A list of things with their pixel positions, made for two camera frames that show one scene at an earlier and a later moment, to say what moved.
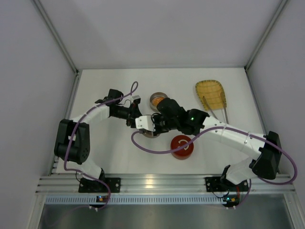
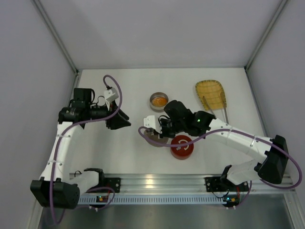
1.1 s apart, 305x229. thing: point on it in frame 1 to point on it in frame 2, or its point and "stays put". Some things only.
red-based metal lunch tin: [183, 153] stays put
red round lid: [179, 140] stays put
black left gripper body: [133, 115] to [110, 117]
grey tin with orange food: [155, 98] stays put
